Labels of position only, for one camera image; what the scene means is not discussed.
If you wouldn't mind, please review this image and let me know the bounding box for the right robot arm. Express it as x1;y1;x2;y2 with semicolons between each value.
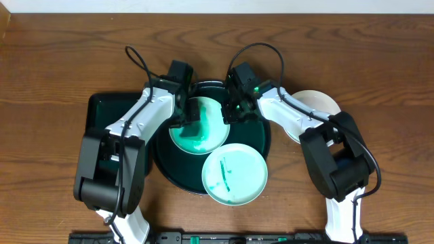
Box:
222;79;381;243

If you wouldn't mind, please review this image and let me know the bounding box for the rectangular black tray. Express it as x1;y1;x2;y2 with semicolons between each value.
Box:
85;91;140;179

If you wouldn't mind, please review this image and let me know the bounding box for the white plate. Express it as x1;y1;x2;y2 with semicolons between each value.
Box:
283;89;342;145

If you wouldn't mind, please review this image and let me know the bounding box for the green sponge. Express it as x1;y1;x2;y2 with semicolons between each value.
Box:
179;106;210;141

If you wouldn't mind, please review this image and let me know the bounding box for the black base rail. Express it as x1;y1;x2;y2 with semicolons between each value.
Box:
68;232;408;244

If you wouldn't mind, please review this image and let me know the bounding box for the green plate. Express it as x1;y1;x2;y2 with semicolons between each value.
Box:
201;143;268;206
169;96;231;155

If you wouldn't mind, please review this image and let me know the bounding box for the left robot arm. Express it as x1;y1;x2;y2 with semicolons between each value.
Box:
73;77;199;243

